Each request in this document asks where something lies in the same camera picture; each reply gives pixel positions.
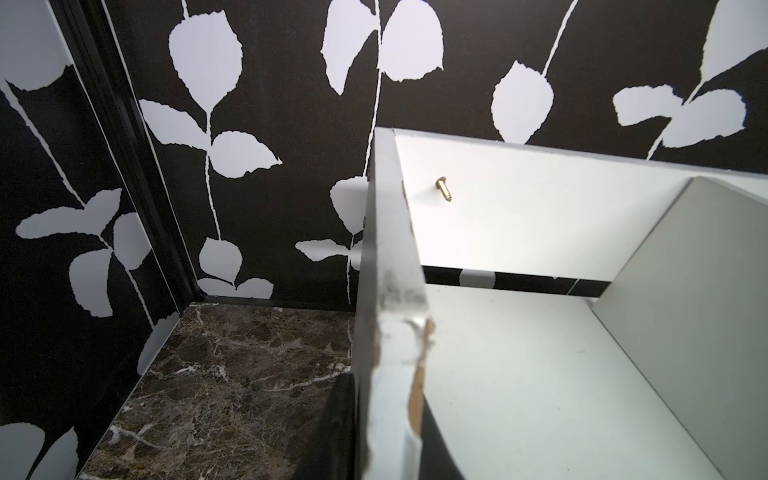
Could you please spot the white wooden bookshelf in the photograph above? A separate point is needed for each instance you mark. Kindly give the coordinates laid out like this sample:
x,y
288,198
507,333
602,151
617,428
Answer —
x,y
565,316

